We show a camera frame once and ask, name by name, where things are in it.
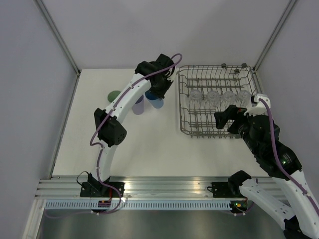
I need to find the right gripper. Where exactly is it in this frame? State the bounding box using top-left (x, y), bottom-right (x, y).
top-left (214, 104), bottom-right (263, 154)

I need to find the aluminium mounting rail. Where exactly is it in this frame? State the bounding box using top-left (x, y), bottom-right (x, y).
top-left (35, 175), bottom-right (227, 200)

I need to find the right aluminium frame post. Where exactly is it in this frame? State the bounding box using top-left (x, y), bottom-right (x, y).
top-left (251, 0), bottom-right (300, 113)

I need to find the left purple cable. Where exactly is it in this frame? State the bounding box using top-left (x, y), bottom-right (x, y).
top-left (89, 53), bottom-right (184, 185)

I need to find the left aluminium frame post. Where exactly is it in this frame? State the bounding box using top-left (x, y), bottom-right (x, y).
top-left (33, 0), bottom-right (82, 104)

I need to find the grey wire dish rack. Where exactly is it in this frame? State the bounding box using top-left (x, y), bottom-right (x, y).
top-left (178, 63), bottom-right (261, 138)

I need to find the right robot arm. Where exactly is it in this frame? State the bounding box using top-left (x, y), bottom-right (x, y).
top-left (214, 101), bottom-right (319, 239)

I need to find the green plastic cup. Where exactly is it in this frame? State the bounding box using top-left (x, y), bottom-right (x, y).
top-left (107, 90), bottom-right (121, 103)

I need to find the purple plastic cup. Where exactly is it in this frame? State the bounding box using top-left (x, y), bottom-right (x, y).
top-left (132, 95), bottom-right (144, 115)

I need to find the white slotted cable duct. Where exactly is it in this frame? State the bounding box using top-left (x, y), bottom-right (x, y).
top-left (45, 200), bottom-right (232, 211)

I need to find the blue plastic cup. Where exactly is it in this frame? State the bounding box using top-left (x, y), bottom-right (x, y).
top-left (145, 91), bottom-right (164, 109)

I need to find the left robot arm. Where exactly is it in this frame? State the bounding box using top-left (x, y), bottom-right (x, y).
top-left (80, 53), bottom-right (182, 198)

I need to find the clear glass cup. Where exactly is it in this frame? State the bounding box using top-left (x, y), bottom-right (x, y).
top-left (188, 90), bottom-right (202, 109)
top-left (205, 90), bottom-right (220, 107)
top-left (237, 90), bottom-right (251, 108)
top-left (222, 91), bottom-right (236, 109)

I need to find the aluminium frame post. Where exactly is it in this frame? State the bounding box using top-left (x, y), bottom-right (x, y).
top-left (33, 0), bottom-right (82, 104)
top-left (251, 0), bottom-right (300, 113)

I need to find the purple cable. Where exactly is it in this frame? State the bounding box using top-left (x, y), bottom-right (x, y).
top-left (89, 53), bottom-right (184, 185)
top-left (259, 98), bottom-right (319, 212)

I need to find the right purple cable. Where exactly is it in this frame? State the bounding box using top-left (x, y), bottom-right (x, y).
top-left (259, 98), bottom-right (319, 212)

